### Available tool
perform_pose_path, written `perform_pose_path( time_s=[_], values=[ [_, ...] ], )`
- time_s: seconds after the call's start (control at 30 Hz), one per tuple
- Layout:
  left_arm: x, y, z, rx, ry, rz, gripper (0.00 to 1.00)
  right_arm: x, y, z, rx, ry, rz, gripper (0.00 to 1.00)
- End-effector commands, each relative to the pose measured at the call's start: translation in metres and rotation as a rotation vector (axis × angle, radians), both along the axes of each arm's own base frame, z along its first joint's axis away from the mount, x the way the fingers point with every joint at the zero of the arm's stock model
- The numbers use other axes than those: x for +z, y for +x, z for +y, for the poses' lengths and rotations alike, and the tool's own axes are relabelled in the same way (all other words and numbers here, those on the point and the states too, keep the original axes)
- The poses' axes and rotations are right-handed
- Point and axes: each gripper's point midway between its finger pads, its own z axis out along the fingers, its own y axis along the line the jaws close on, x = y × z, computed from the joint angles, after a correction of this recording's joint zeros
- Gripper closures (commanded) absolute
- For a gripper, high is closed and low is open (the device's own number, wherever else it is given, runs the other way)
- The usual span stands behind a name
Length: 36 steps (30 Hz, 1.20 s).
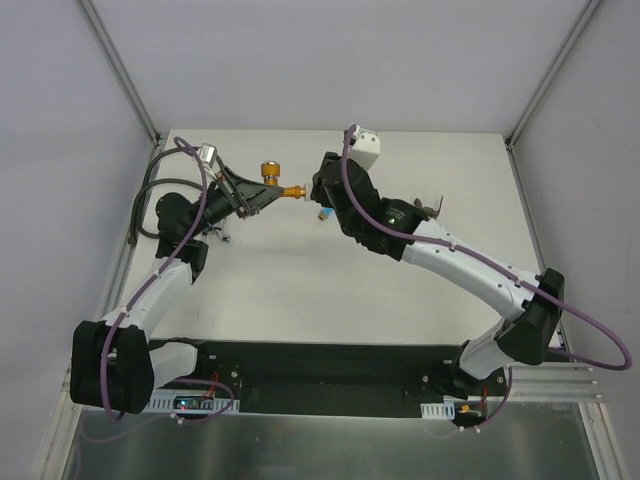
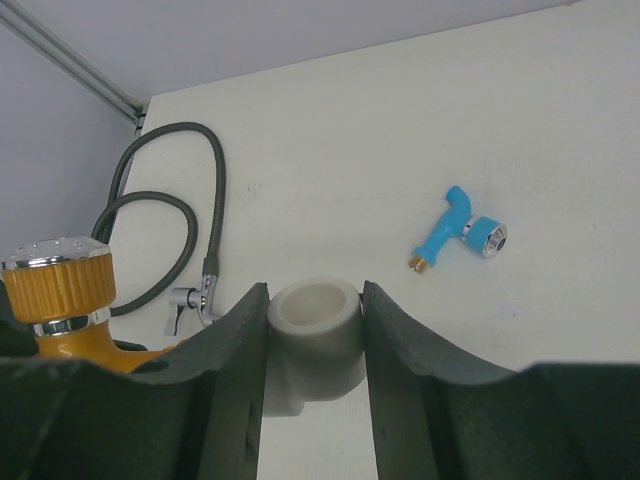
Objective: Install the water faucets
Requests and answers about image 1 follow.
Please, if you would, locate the orange water faucet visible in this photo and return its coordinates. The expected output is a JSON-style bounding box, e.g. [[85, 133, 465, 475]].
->
[[258, 159, 307, 201]]

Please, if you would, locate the white elbow pipe fitting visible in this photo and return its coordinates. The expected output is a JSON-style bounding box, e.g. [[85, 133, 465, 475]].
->
[[304, 183, 316, 202]]

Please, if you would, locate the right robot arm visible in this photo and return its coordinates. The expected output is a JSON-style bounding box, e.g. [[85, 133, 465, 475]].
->
[[311, 152, 565, 399]]

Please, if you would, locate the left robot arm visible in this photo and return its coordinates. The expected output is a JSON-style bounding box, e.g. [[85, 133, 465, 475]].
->
[[70, 162, 285, 418]]

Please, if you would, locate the blue water faucet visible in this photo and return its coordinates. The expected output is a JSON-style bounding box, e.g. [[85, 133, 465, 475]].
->
[[318, 208, 333, 221]]

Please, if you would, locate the dark metal faucet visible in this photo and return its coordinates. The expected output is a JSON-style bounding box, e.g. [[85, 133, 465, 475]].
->
[[413, 196, 444, 221]]

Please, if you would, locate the chrome faucet on hose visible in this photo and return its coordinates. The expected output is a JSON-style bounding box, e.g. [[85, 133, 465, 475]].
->
[[203, 223, 231, 244]]

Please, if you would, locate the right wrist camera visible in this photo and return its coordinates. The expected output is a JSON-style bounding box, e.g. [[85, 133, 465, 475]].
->
[[348, 125, 381, 171]]

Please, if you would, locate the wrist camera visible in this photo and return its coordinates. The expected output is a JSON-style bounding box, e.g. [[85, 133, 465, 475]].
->
[[197, 143, 219, 171], [348, 125, 381, 171]]

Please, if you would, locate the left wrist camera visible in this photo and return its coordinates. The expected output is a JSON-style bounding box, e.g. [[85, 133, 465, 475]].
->
[[197, 143, 219, 171]]

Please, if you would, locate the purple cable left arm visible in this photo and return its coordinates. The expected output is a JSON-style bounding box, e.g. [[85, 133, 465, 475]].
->
[[102, 139, 236, 426]]

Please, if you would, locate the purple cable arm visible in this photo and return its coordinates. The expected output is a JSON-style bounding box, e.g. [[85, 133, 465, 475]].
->
[[342, 124, 632, 436], [102, 139, 236, 426]]

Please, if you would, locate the grey flexible hose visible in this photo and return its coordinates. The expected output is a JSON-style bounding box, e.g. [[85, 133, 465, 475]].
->
[[128, 146, 211, 245]]

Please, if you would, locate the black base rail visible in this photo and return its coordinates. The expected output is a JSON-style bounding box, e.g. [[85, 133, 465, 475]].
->
[[149, 339, 506, 419]]

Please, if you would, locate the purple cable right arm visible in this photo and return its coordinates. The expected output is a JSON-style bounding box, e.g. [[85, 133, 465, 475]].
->
[[342, 124, 632, 436]]

